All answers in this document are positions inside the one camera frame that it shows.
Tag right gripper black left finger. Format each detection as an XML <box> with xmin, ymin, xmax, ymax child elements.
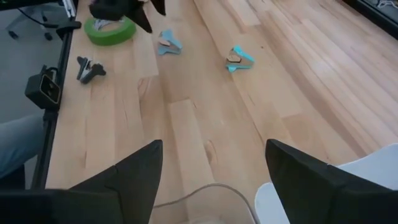
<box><xmin>0</xmin><ymin>139</ymin><xmax>164</xmax><ymax>224</ymax></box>

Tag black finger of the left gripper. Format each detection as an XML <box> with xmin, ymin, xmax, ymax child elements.
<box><xmin>150</xmin><ymin>0</ymin><xmax>167</xmax><ymax>17</ymax></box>
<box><xmin>130</xmin><ymin>5</ymin><xmax>154</xmax><ymax>34</ymax></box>

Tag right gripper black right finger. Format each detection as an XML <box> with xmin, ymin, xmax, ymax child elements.
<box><xmin>265</xmin><ymin>138</ymin><xmax>398</xmax><ymax>224</ymax></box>

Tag green tape roll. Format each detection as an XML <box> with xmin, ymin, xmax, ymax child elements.
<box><xmin>83</xmin><ymin>16</ymin><xmax>137</xmax><ymax>47</ymax></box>

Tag light blue staple remover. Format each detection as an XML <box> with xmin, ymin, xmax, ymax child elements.
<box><xmin>157</xmin><ymin>28</ymin><xmax>183</xmax><ymax>57</ymax></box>

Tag black staple remover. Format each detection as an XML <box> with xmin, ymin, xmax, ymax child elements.
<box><xmin>76</xmin><ymin>55</ymin><xmax>107</xmax><ymax>85</ymax></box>

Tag teal staple remover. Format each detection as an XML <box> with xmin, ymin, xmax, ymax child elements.
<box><xmin>225</xmin><ymin>45</ymin><xmax>256</xmax><ymax>73</ymax></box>

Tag grey office chair base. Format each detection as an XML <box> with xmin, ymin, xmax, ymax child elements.
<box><xmin>5</xmin><ymin>4</ymin><xmax>60</xmax><ymax>42</ymax></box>

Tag person's leg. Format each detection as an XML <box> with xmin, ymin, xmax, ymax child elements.
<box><xmin>0</xmin><ymin>113</ymin><xmax>45</xmax><ymax>180</ymax></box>

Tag black table-level camera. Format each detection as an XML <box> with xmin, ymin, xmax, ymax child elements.
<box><xmin>24</xmin><ymin>64</ymin><xmax>62</xmax><ymax>111</ymax></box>

